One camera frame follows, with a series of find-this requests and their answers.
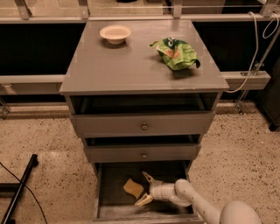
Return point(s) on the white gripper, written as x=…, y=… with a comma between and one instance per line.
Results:
x=157, y=190

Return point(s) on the yellow sponge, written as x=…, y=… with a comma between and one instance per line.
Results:
x=133, y=188

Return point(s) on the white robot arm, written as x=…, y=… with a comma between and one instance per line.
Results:
x=182, y=193

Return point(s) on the grey open bottom drawer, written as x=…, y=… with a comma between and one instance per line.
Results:
x=114, y=206

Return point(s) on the grey middle drawer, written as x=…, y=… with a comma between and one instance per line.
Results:
x=162, y=152

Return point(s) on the brass top drawer knob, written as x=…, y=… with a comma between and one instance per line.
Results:
x=144, y=126

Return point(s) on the grey top drawer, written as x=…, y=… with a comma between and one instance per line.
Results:
x=129, y=125

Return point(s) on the grey wooden drawer cabinet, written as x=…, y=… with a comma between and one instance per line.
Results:
x=131, y=78

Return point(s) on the green crumpled chip bag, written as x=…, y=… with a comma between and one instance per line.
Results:
x=176, y=54

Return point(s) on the black metal stand leg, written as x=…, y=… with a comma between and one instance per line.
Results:
x=17, y=190

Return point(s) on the white bowl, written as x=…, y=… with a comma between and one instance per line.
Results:
x=115, y=34

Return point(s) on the metal railing frame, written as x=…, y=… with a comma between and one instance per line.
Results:
x=47, y=11

